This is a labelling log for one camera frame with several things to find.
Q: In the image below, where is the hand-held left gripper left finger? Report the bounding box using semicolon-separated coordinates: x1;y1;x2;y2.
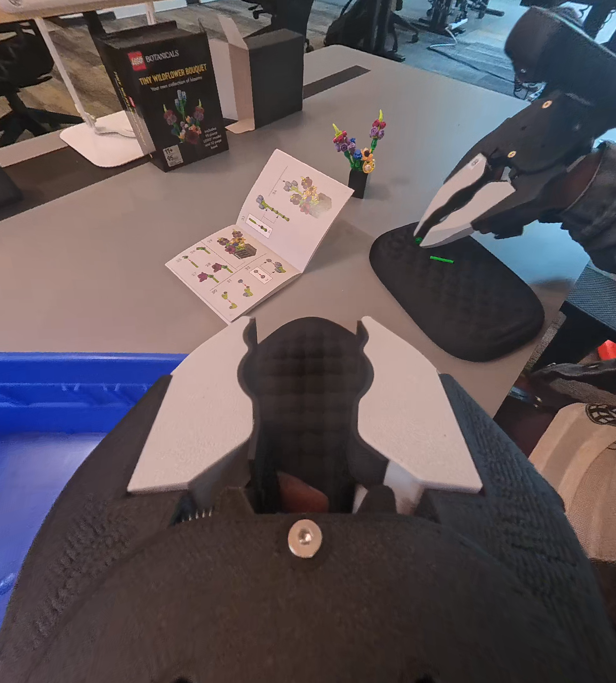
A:
125;316;259;514

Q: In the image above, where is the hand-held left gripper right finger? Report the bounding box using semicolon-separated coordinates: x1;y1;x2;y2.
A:
356;316;485;517

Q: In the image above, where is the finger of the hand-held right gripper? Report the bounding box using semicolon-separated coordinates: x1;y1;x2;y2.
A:
419;180;518;250
415;154;494;238

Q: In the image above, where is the blue plastic bin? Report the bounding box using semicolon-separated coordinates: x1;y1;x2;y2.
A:
0;351;191;683

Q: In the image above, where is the lego instruction booklet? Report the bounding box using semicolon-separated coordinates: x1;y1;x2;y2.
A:
165;148;355;324

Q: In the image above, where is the person's right forearm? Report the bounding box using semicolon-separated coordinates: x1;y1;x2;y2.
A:
540;141;616;300

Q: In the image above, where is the lego flower bouquet model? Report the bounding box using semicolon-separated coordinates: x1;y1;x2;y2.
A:
332;109;389;199

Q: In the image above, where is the black lego set box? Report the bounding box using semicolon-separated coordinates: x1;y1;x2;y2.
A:
93;21;230;173

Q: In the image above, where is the person's left hand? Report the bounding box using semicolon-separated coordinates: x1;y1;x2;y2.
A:
277;472;331;514

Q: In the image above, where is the black foam pad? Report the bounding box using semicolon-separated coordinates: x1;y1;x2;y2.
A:
237;317;377;513
369;221;546;364

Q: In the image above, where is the black backpack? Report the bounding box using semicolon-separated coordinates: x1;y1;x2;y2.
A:
323;0;394;53

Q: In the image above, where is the person's beige printed shirt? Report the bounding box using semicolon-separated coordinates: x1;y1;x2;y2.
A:
529;374;616;562

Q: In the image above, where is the open black cardboard box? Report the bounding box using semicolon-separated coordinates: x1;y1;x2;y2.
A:
217;15;305;134

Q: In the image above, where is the black office chair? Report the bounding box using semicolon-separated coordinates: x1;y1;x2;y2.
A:
0;21;81;150

